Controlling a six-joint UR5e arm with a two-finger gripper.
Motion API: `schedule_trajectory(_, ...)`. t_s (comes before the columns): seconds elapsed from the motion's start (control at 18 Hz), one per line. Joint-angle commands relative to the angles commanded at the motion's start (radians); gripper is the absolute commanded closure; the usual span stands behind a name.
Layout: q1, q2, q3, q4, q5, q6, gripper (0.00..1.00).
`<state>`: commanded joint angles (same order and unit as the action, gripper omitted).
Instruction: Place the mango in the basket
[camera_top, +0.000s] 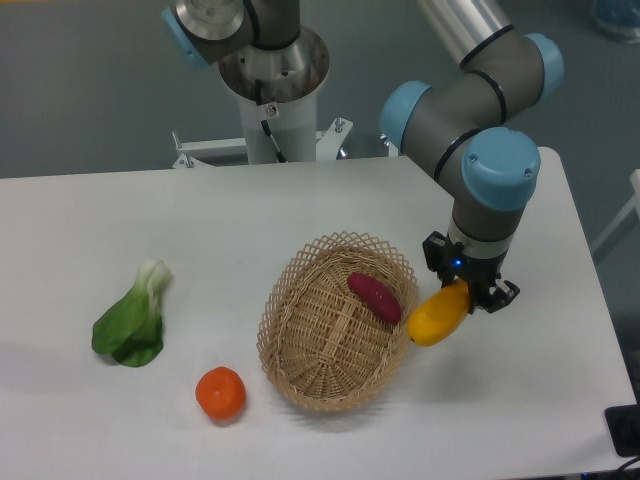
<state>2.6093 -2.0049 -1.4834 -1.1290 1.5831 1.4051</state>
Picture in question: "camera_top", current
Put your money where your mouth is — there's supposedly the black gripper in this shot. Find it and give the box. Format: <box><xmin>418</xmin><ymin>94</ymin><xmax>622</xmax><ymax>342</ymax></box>
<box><xmin>422</xmin><ymin>231</ymin><xmax>520</xmax><ymax>314</ymax></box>

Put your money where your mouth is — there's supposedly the yellow mango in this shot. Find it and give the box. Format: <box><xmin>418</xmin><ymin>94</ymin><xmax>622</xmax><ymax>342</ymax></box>
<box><xmin>407</xmin><ymin>279</ymin><xmax>471</xmax><ymax>347</ymax></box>

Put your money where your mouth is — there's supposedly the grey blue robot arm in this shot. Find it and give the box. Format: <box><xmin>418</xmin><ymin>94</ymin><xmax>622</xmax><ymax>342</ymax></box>
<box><xmin>162</xmin><ymin>1</ymin><xmax>564</xmax><ymax>313</ymax></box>

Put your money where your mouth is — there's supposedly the woven wicker basket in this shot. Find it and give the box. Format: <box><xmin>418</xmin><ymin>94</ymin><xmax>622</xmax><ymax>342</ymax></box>
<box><xmin>257</xmin><ymin>232</ymin><xmax>418</xmax><ymax>412</ymax></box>

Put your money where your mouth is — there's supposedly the purple sweet potato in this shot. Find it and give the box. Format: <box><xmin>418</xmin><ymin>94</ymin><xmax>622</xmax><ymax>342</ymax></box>
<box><xmin>347</xmin><ymin>272</ymin><xmax>402</xmax><ymax>325</ymax></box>

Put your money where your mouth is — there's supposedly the black device at table edge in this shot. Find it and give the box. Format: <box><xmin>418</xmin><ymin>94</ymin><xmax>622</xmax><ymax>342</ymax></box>
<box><xmin>604</xmin><ymin>404</ymin><xmax>639</xmax><ymax>457</ymax></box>

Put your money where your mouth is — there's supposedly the orange tangerine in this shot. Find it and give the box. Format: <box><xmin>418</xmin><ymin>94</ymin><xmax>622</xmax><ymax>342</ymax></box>
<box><xmin>195</xmin><ymin>366</ymin><xmax>246</xmax><ymax>420</ymax></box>

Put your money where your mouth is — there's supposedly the blue object in corner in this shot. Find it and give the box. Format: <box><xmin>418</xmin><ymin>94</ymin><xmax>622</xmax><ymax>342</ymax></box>
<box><xmin>591</xmin><ymin>0</ymin><xmax>639</xmax><ymax>44</ymax></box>

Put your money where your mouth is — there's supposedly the green bok choy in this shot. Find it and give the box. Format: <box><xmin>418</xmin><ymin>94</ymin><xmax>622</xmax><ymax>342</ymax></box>
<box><xmin>91</xmin><ymin>259</ymin><xmax>172</xmax><ymax>368</ymax></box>

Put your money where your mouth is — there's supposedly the white frame at right edge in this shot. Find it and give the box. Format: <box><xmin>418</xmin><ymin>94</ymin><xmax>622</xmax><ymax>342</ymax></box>
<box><xmin>590</xmin><ymin>169</ymin><xmax>639</xmax><ymax>262</ymax></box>

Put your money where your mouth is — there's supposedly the black cable on pedestal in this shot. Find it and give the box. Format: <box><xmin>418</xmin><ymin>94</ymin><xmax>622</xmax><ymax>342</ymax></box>
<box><xmin>253</xmin><ymin>78</ymin><xmax>290</xmax><ymax>164</ymax></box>

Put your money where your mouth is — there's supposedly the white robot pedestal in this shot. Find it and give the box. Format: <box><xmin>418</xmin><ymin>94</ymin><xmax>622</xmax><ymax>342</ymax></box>
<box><xmin>171</xmin><ymin>24</ymin><xmax>391</xmax><ymax>169</ymax></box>

